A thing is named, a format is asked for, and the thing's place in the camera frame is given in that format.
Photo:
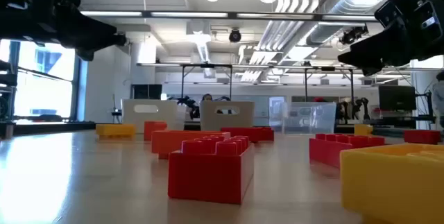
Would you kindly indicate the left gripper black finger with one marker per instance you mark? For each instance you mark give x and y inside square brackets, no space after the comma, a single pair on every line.
[92,33]
[86,54]

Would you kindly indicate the yellow small toy brick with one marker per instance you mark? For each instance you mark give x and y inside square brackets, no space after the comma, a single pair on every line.
[363,129]

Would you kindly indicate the yellow long toy brick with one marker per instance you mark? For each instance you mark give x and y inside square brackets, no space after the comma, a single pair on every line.
[114,131]
[388,182]

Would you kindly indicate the red toy brick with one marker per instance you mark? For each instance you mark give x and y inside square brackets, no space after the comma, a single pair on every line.
[256,134]
[208,175]
[421,137]
[322,151]

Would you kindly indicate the orange small toy brick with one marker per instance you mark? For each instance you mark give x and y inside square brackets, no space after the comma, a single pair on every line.
[154,126]

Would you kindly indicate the orange long toy brick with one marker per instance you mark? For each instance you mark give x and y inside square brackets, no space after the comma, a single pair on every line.
[166,142]

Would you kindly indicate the black background robot arm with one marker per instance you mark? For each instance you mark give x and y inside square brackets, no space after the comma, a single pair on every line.
[363,106]
[192,107]

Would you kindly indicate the black round ceiling fixture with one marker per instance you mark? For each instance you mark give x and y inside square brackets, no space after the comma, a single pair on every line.
[234,36]
[121,40]

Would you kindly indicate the black ceiling spotlight cluster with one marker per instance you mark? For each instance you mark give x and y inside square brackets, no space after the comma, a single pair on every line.
[352,36]

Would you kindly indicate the black overhead light bar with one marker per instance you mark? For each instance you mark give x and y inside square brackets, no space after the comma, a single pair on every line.
[347,17]

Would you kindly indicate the large bright window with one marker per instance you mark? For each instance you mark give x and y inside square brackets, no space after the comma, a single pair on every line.
[41,95]

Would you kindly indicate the person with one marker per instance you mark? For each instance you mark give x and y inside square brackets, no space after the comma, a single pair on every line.
[207,96]
[440,95]

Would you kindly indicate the clear plastic bin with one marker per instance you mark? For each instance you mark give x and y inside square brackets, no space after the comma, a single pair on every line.
[312,120]

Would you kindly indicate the white plastic bin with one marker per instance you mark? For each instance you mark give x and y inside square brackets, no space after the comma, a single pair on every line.
[173,120]

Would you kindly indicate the grey plastic bin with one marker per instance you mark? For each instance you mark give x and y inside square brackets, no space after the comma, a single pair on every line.
[208,120]

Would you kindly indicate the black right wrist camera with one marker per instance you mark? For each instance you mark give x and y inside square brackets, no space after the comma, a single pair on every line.
[385,14]

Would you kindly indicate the black metal table frame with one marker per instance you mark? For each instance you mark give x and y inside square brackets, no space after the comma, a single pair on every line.
[52,127]

